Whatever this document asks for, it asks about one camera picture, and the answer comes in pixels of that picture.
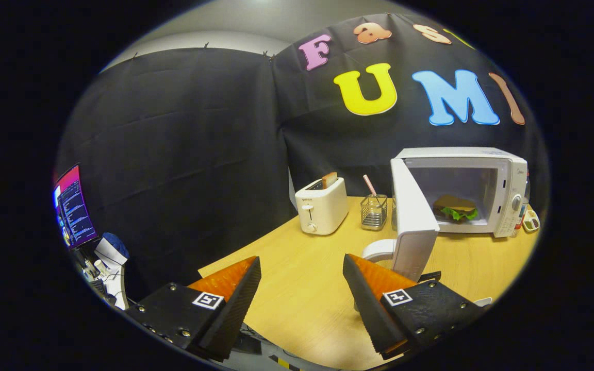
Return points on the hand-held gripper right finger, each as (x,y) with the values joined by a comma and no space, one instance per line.
(369,309)

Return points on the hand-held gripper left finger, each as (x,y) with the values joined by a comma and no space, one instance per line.
(235,304)

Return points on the white microwave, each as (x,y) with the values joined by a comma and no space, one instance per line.
(413,226)

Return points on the lettuce sandwich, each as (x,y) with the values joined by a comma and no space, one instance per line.
(454,206)

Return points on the white toaster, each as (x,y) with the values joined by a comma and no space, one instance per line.
(323,208)

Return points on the white and blue device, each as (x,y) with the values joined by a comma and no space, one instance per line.
(114,257)

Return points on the toast slice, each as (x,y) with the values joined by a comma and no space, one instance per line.
(329,180)

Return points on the black backdrop cloth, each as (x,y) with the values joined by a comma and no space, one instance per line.
(183,154)

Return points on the white divided bean dish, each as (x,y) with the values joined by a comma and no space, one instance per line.
(531,222)

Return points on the computer monitor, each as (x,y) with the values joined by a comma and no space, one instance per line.
(75,211)

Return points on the clear plastic water bottle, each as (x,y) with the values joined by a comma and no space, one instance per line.
(524,206)

